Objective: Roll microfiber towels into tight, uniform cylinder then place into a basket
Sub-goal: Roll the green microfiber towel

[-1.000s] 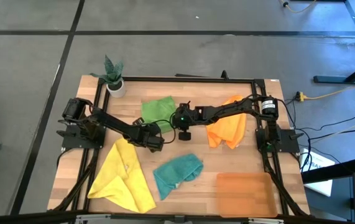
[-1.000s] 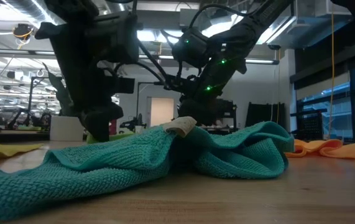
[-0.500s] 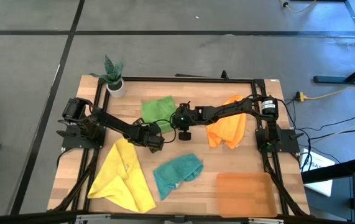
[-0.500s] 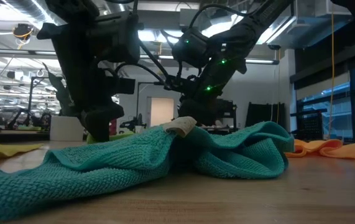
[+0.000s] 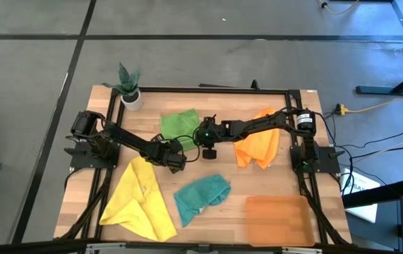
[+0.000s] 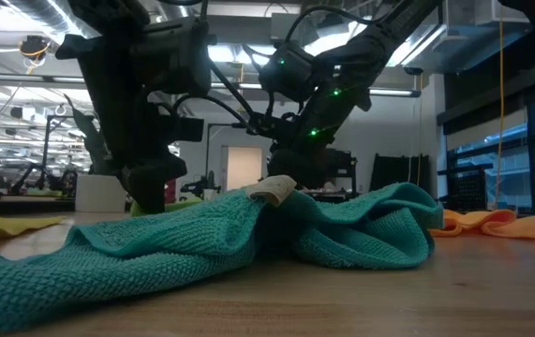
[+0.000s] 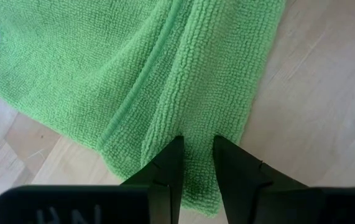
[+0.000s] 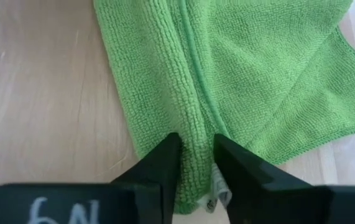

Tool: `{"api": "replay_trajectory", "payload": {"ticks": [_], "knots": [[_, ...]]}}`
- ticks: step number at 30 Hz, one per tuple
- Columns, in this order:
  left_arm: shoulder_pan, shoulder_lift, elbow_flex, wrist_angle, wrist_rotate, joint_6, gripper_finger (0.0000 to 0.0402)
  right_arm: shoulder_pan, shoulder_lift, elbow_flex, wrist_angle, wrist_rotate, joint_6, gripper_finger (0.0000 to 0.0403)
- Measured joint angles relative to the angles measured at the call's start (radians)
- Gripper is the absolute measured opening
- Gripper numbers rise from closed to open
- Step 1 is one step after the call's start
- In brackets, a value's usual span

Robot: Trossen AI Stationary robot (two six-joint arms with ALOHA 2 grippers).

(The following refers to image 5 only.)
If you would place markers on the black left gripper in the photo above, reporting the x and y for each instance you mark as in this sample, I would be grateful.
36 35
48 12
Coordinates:
167 155

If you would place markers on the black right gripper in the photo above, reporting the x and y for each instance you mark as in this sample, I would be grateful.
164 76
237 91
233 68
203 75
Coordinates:
210 132

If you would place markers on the green microfiber towel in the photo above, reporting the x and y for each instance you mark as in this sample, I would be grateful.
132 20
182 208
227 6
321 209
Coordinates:
178 123

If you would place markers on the teal microfiber towel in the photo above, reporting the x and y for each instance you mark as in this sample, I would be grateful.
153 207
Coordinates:
201 194

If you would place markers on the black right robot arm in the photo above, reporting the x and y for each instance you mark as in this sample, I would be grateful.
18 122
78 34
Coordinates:
257 125

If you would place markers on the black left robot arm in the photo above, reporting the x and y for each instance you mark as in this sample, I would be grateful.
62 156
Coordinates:
123 135

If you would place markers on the orange microfiber towel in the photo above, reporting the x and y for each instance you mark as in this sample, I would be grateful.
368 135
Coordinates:
257 151

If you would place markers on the yellow microfiber towel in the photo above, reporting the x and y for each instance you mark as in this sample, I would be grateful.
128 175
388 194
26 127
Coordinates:
134 201

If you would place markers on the orange plastic basket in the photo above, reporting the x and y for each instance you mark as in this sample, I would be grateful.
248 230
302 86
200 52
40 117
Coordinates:
278 220

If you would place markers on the potted plant in grey pot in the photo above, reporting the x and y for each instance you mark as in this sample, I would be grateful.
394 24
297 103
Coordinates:
132 102

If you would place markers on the silver aluminium bar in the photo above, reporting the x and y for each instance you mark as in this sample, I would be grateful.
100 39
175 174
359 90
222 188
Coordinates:
116 247

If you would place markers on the black horizontal bar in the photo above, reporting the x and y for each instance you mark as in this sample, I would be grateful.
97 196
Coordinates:
28 248

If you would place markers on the white printed box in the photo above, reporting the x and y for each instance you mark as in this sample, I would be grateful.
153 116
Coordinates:
365 213

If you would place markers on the black desk base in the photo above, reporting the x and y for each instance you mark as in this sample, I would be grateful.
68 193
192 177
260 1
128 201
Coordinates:
381 90

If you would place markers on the black beam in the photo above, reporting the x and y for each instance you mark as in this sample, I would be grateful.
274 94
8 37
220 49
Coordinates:
381 192

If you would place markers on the black metal table frame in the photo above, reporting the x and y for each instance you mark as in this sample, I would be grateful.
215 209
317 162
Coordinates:
166 90

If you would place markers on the black table-level camera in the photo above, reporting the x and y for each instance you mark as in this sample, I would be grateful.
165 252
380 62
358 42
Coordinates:
254 85

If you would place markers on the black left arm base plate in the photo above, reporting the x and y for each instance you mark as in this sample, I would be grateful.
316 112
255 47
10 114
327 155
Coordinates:
81 163

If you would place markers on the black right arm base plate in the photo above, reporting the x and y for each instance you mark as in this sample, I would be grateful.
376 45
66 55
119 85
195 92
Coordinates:
330 166

